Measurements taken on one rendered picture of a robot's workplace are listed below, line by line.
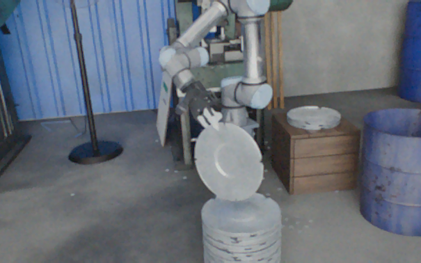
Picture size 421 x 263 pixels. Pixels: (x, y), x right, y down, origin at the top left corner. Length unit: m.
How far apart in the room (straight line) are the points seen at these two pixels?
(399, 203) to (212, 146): 0.93
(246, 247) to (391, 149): 0.80
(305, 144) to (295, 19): 2.11
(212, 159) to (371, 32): 3.27
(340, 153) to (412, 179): 0.47
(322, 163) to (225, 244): 0.98
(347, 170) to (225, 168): 1.05
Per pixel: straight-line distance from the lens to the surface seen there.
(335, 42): 4.28
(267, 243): 1.45
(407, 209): 1.99
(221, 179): 1.40
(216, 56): 2.55
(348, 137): 2.24
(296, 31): 4.10
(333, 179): 2.31
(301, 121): 2.23
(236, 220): 1.46
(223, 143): 1.45
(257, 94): 1.82
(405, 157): 1.88
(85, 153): 2.97
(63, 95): 3.97
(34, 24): 3.90
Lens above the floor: 1.10
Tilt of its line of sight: 20 degrees down
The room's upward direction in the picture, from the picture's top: 3 degrees counter-clockwise
